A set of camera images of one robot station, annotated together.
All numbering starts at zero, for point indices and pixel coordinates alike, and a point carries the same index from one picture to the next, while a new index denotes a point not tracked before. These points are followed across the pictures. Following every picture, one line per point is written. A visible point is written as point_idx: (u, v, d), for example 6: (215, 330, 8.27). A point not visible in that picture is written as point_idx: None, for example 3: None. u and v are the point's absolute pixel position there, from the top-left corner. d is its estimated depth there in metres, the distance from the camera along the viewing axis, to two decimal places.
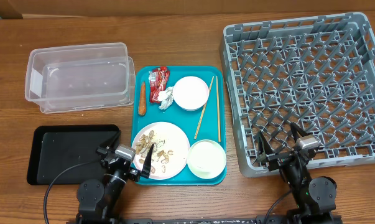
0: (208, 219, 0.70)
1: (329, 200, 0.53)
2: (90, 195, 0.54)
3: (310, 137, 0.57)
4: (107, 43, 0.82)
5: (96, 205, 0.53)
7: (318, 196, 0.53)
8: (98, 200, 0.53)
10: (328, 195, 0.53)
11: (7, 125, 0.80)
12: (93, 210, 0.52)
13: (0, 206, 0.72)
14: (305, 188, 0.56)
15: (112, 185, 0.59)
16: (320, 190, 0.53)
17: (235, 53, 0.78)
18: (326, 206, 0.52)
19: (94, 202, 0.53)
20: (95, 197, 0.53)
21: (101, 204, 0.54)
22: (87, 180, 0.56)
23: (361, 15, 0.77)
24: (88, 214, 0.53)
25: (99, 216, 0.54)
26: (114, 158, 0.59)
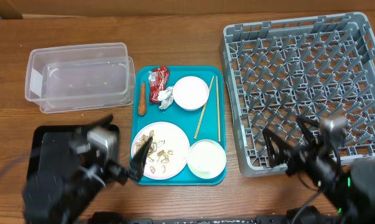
0: (207, 219, 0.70)
1: None
2: (42, 193, 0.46)
3: (340, 118, 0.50)
4: (107, 43, 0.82)
5: (46, 208, 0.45)
7: (365, 184, 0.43)
8: (51, 200, 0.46)
10: None
11: (7, 125, 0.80)
12: (44, 211, 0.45)
13: None
14: (345, 183, 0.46)
15: (79, 189, 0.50)
16: (367, 177, 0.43)
17: (235, 53, 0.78)
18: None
19: (45, 203, 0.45)
20: (48, 195, 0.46)
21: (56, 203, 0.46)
22: (41, 174, 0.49)
23: (361, 15, 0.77)
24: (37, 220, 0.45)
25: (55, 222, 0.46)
26: (86, 144, 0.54)
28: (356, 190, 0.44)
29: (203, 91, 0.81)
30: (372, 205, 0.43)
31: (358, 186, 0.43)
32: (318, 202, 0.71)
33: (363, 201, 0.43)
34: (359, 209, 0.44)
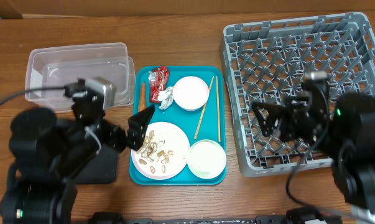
0: (208, 219, 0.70)
1: (371, 111, 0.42)
2: (32, 126, 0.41)
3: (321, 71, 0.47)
4: (107, 43, 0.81)
5: (38, 136, 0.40)
7: (356, 107, 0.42)
8: (43, 132, 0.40)
10: (370, 105, 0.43)
11: (7, 125, 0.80)
12: (32, 143, 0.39)
13: (0, 206, 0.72)
14: (337, 121, 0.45)
15: (72, 137, 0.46)
16: (351, 103, 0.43)
17: (235, 53, 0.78)
18: (373, 126, 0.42)
19: (35, 134, 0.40)
20: (39, 127, 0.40)
21: (47, 139, 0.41)
22: (30, 109, 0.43)
23: (361, 15, 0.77)
24: (23, 154, 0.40)
25: (44, 158, 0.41)
26: (82, 91, 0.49)
28: (347, 119, 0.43)
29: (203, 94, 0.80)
30: (365, 131, 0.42)
31: (347, 110, 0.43)
32: (318, 201, 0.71)
33: (357, 127, 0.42)
34: (356, 141, 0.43)
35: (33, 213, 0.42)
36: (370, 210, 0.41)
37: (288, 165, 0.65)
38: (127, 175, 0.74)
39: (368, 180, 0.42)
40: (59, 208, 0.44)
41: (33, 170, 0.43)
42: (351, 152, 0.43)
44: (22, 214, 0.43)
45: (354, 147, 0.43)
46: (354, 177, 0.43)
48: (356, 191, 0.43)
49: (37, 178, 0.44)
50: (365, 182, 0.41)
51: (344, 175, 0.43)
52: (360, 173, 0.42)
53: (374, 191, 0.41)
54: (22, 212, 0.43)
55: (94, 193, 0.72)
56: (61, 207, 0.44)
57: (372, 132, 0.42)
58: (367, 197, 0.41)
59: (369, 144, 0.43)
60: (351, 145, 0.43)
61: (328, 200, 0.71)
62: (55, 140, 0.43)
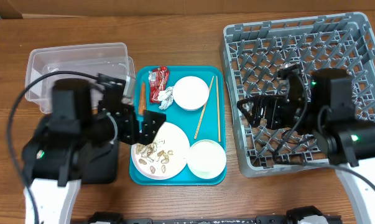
0: (208, 219, 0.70)
1: (340, 76, 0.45)
2: (71, 84, 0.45)
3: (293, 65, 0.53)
4: (107, 43, 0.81)
5: (74, 88, 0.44)
7: (327, 75, 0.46)
8: (78, 87, 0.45)
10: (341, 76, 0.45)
11: (7, 125, 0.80)
12: (69, 91, 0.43)
13: (0, 206, 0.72)
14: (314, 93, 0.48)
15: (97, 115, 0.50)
16: (325, 74, 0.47)
17: (235, 53, 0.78)
18: (344, 90, 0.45)
19: (73, 87, 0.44)
20: (76, 85, 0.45)
21: (79, 95, 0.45)
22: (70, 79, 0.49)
23: (361, 15, 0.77)
24: (58, 101, 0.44)
25: (74, 110, 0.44)
26: (109, 81, 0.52)
28: (321, 88, 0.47)
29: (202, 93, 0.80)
30: (338, 95, 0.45)
31: (322, 79, 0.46)
32: (318, 201, 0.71)
33: (330, 91, 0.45)
34: (331, 105, 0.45)
35: (51, 156, 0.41)
36: (350, 162, 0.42)
37: (288, 165, 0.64)
38: (127, 175, 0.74)
39: (347, 136, 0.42)
40: (76, 157, 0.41)
41: (62, 119, 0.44)
42: (328, 115, 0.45)
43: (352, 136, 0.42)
44: (43, 157, 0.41)
45: (330, 110, 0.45)
46: (334, 137, 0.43)
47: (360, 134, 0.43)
48: (335, 150, 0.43)
49: (63, 130, 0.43)
50: (343, 137, 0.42)
51: (322, 135, 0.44)
52: (339, 132, 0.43)
53: (351, 145, 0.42)
54: (43, 154, 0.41)
55: (94, 192, 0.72)
56: (81, 158, 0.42)
57: (345, 96, 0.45)
58: (346, 150, 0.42)
59: (344, 106, 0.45)
60: (328, 109, 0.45)
61: (329, 200, 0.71)
62: (83, 99, 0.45)
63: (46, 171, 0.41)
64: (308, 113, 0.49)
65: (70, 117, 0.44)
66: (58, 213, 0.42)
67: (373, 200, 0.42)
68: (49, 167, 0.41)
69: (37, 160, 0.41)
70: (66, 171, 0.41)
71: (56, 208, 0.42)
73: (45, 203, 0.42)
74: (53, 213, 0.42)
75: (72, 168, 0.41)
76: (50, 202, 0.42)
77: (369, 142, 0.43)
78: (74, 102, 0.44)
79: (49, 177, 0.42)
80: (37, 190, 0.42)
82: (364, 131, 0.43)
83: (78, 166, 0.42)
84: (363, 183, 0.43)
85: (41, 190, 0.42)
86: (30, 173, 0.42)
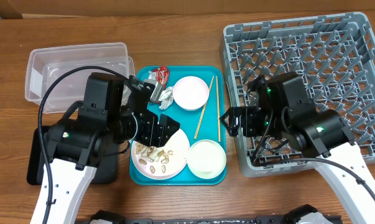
0: (208, 219, 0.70)
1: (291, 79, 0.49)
2: (106, 77, 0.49)
3: None
4: (107, 43, 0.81)
5: (110, 81, 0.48)
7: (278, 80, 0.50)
8: (113, 81, 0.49)
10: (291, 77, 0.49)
11: (7, 125, 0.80)
12: (106, 83, 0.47)
13: (0, 206, 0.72)
14: (269, 98, 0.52)
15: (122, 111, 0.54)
16: (277, 79, 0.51)
17: (235, 53, 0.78)
18: (298, 89, 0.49)
19: (109, 79, 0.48)
20: (110, 79, 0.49)
21: (111, 89, 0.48)
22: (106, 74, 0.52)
23: (361, 15, 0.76)
24: (92, 91, 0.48)
25: (106, 102, 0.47)
26: (140, 83, 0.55)
28: (277, 92, 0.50)
29: (201, 93, 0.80)
30: (293, 94, 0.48)
31: (275, 84, 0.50)
32: (318, 201, 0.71)
33: (285, 94, 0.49)
34: (290, 104, 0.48)
35: (77, 138, 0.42)
36: (321, 152, 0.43)
37: (288, 165, 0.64)
38: (127, 175, 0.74)
39: (313, 130, 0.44)
40: (98, 142, 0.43)
41: (92, 107, 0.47)
42: (290, 114, 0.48)
43: (318, 128, 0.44)
44: (69, 137, 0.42)
45: (290, 109, 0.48)
46: (301, 133, 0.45)
47: (324, 126, 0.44)
48: (305, 144, 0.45)
49: (90, 118, 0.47)
50: (309, 132, 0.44)
51: (291, 134, 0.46)
52: (305, 127, 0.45)
53: (318, 136, 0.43)
54: (69, 134, 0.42)
55: (94, 192, 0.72)
56: (102, 144, 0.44)
57: (300, 94, 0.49)
58: (314, 143, 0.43)
59: (302, 103, 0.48)
60: (288, 108, 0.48)
61: (329, 200, 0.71)
62: (112, 93, 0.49)
63: (67, 152, 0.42)
64: (274, 118, 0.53)
65: (101, 106, 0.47)
66: (72, 194, 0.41)
67: (353, 185, 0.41)
68: (72, 148, 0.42)
69: (62, 139, 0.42)
70: (86, 154, 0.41)
71: (71, 188, 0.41)
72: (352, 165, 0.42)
73: (61, 182, 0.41)
74: (67, 194, 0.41)
75: (92, 152, 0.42)
76: (66, 182, 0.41)
77: (334, 132, 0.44)
78: (107, 95, 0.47)
79: (69, 158, 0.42)
80: (56, 169, 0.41)
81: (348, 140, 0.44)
82: (328, 122, 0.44)
83: (99, 152, 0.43)
84: (339, 170, 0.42)
85: (60, 169, 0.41)
86: (52, 152, 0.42)
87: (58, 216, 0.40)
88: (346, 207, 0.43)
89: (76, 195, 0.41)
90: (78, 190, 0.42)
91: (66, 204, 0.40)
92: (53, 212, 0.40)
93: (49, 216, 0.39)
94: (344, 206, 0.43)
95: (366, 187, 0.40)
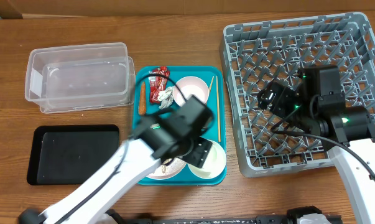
0: (208, 219, 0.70)
1: (333, 72, 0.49)
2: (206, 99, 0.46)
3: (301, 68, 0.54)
4: (107, 43, 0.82)
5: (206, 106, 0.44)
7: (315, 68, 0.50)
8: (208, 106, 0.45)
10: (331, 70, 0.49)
11: (7, 125, 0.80)
12: (201, 104, 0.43)
13: (0, 206, 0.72)
14: (306, 83, 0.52)
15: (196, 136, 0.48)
16: (314, 66, 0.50)
17: (235, 53, 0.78)
18: (333, 79, 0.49)
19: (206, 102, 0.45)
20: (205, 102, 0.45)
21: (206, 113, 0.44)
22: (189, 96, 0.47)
23: (361, 15, 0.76)
24: (189, 104, 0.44)
25: (194, 120, 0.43)
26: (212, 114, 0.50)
28: (311, 78, 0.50)
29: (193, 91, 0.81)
30: (328, 83, 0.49)
31: (311, 71, 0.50)
32: (318, 201, 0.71)
33: (318, 81, 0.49)
34: (321, 93, 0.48)
35: (160, 134, 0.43)
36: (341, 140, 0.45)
37: (288, 165, 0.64)
38: None
39: (337, 120, 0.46)
40: (175, 148, 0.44)
41: (180, 119, 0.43)
42: (319, 102, 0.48)
43: (342, 119, 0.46)
44: (158, 128, 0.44)
45: (321, 98, 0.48)
46: (325, 121, 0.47)
47: (351, 118, 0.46)
48: (327, 133, 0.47)
49: (175, 127, 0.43)
50: (334, 122, 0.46)
51: (315, 121, 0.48)
52: (331, 116, 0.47)
53: (342, 127, 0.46)
54: (158, 127, 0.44)
55: None
56: (176, 150, 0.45)
57: (334, 84, 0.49)
58: (336, 132, 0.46)
59: (334, 94, 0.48)
60: (318, 96, 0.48)
61: (329, 200, 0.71)
62: (205, 116, 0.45)
63: (148, 140, 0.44)
64: (301, 104, 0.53)
65: (188, 123, 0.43)
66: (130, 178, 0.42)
67: (365, 178, 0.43)
68: (152, 140, 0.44)
69: (152, 126, 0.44)
70: (160, 154, 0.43)
71: (135, 171, 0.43)
72: (368, 161, 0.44)
73: (132, 160, 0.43)
74: (135, 168, 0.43)
75: (165, 154, 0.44)
76: (135, 163, 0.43)
77: (359, 126, 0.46)
78: (199, 117, 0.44)
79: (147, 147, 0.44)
80: (134, 148, 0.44)
81: (371, 136, 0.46)
82: (354, 116, 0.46)
83: (170, 155, 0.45)
84: (355, 162, 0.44)
85: (138, 150, 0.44)
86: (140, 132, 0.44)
87: (108, 190, 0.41)
88: (351, 199, 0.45)
89: (132, 180, 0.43)
90: (135, 177, 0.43)
91: (121, 184, 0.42)
92: (108, 183, 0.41)
93: (104, 186, 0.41)
94: (349, 197, 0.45)
95: None
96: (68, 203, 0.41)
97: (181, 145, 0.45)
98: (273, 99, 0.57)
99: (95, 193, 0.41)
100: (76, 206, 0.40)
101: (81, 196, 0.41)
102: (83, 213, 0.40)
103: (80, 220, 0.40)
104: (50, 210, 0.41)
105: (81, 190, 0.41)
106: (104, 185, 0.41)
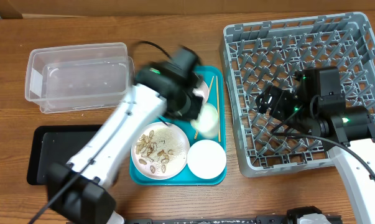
0: (208, 219, 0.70)
1: (332, 71, 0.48)
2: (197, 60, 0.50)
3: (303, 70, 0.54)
4: (107, 43, 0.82)
5: (195, 53, 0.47)
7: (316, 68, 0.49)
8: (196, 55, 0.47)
10: (331, 71, 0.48)
11: (7, 125, 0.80)
12: (189, 53, 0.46)
13: (0, 206, 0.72)
14: (306, 83, 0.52)
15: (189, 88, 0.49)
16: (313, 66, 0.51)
17: (235, 53, 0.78)
18: (333, 79, 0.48)
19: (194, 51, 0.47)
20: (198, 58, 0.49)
21: (192, 63, 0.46)
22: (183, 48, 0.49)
23: (362, 15, 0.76)
24: (183, 54, 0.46)
25: (188, 66, 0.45)
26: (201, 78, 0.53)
28: (311, 78, 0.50)
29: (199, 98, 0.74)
30: (328, 83, 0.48)
31: (311, 71, 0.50)
32: (319, 201, 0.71)
33: (319, 82, 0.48)
34: (321, 93, 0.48)
35: (160, 79, 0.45)
36: (341, 140, 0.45)
37: (288, 165, 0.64)
38: (126, 175, 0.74)
39: (337, 120, 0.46)
40: (175, 90, 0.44)
41: (173, 66, 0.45)
42: (319, 102, 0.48)
43: (343, 119, 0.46)
44: (158, 74, 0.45)
45: (320, 99, 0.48)
46: (326, 122, 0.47)
47: (351, 118, 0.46)
48: (328, 133, 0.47)
49: (172, 71, 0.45)
50: (333, 122, 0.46)
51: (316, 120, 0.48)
52: (332, 117, 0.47)
53: (342, 127, 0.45)
54: (158, 71, 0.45)
55: None
56: (178, 94, 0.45)
57: (334, 85, 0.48)
58: (336, 131, 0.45)
59: (334, 94, 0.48)
60: (318, 97, 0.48)
61: (329, 200, 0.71)
62: (196, 65, 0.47)
63: (148, 88, 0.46)
64: (303, 107, 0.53)
65: (182, 68, 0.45)
66: (144, 116, 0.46)
67: (365, 179, 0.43)
68: (152, 88, 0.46)
69: (151, 71, 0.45)
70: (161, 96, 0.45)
71: (146, 112, 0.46)
72: (369, 161, 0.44)
73: (140, 102, 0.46)
74: (141, 114, 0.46)
75: (168, 97, 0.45)
76: (144, 105, 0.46)
77: (360, 126, 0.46)
78: (191, 65, 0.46)
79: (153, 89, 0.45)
80: (139, 95, 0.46)
81: (371, 136, 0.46)
82: (355, 117, 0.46)
83: (174, 98, 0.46)
84: (355, 162, 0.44)
85: (143, 96, 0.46)
86: (141, 82, 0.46)
87: (125, 129, 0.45)
88: (352, 201, 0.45)
89: (143, 122, 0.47)
90: (146, 118, 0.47)
91: (138, 121, 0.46)
92: (125, 125, 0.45)
93: (119, 129, 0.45)
94: (349, 197, 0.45)
95: None
96: (92, 148, 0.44)
97: (183, 89, 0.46)
98: (272, 102, 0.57)
99: (114, 134, 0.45)
100: (103, 147, 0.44)
101: (101, 140, 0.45)
102: (109, 154, 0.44)
103: (106, 163, 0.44)
104: (75, 159, 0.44)
105: (101, 136, 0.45)
106: (115, 133, 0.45)
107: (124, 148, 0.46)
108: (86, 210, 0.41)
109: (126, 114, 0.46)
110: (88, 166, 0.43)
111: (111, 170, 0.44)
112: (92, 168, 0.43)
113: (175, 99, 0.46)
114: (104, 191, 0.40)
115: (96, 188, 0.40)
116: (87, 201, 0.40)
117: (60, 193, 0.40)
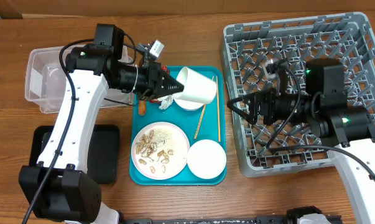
0: (208, 219, 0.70)
1: (335, 67, 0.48)
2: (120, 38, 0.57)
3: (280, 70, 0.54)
4: None
5: (112, 27, 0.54)
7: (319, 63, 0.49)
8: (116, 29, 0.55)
10: (335, 68, 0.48)
11: (7, 125, 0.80)
12: (110, 28, 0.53)
13: (0, 206, 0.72)
14: (309, 78, 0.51)
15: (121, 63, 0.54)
16: (318, 61, 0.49)
17: (235, 53, 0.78)
18: (337, 77, 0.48)
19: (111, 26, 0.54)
20: (120, 35, 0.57)
21: (114, 38, 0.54)
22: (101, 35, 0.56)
23: (362, 15, 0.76)
24: (105, 32, 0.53)
25: (112, 40, 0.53)
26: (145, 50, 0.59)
28: (316, 74, 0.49)
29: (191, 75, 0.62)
30: (331, 80, 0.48)
31: (316, 66, 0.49)
32: (319, 201, 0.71)
33: (324, 79, 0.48)
34: (324, 91, 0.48)
35: (89, 60, 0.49)
36: (341, 142, 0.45)
37: (288, 165, 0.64)
38: (126, 175, 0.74)
39: (337, 120, 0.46)
40: (109, 63, 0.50)
41: (101, 45, 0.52)
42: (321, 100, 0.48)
43: (342, 119, 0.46)
44: (85, 55, 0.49)
45: (323, 96, 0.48)
46: (326, 121, 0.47)
47: (351, 118, 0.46)
48: (327, 133, 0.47)
49: (101, 48, 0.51)
50: (333, 122, 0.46)
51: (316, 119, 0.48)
52: (331, 116, 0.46)
53: (342, 127, 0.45)
54: (85, 54, 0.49)
55: None
56: (112, 66, 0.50)
57: (337, 83, 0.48)
58: (336, 131, 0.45)
59: (337, 93, 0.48)
60: (321, 94, 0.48)
61: (329, 200, 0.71)
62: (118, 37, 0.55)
63: (81, 70, 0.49)
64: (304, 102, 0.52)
65: (106, 45, 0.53)
66: (91, 95, 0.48)
67: (365, 179, 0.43)
68: (84, 70, 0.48)
69: (78, 56, 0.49)
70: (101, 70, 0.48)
71: (92, 90, 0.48)
72: (368, 161, 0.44)
73: (82, 84, 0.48)
74: (88, 93, 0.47)
75: (106, 73, 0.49)
76: (88, 84, 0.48)
77: (359, 126, 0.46)
78: (114, 38, 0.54)
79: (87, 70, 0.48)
80: (77, 78, 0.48)
81: (371, 137, 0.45)
82: (355, 116, 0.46)
83: (111, 73, 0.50)
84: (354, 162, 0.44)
85: (83, 78, 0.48)
86: (71, 67, 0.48)
87: (78, 113, 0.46)
88: (352, 201, 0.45)
89: (93, 101, 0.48)
90: (94, 97, 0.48)
91: (89, 101, 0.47)
92: (76, 109, 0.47)
93: (73, 114, 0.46)
94: (349, 197, 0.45)
95: None
96: (54, 142, 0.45)
97: (114, 62, 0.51)
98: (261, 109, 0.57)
99: (70, 122, 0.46)
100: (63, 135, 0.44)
101: (59, 132, 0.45)
102: (73, 140, 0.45)
103: (73, 149, 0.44)
104: (42, 157, 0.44)
105: (58, 129, 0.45)
106: (71, 119, 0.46)
107: (84, 131, 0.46)
108: (70, 199, 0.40)
109: (73, 99, 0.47)
110: (56, 158, 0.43)
111: (80, 156, 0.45)
112: (62, 158, 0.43)
113: (112, 73, 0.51)
114: (81, 173, 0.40)
115: (72, 174, 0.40)
116: (68, 189, 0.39)
117: (41, 188, 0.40)
